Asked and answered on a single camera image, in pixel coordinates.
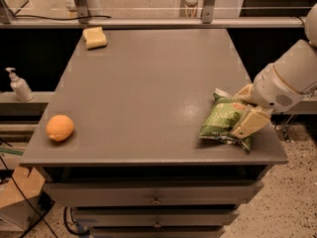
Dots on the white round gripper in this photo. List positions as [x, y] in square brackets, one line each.
[271, 87]

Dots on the green jalapeno chip bag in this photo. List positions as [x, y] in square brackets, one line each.
[224, 115]

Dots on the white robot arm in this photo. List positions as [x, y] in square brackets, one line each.
[298, 65]

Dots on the yellow sponge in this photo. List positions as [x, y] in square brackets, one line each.
[94, 38]

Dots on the top grey drawer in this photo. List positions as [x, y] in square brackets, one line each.
[101, 194]

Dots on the grey drawer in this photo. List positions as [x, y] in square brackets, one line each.
[155, 217]
[101, 194]

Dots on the grey drawer cabinet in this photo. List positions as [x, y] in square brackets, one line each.
[137, 106]

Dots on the orange fruit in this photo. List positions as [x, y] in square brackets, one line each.
[59, 128]

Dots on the middle grey drawer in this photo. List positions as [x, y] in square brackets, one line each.
[155, 217]

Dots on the white pump soap bottle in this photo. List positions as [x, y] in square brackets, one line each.
[20, 86]

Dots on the cardboard box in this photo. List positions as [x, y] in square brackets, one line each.
[18, 199]

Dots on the grey metal shelf rail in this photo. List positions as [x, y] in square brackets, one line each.
[169, 23]

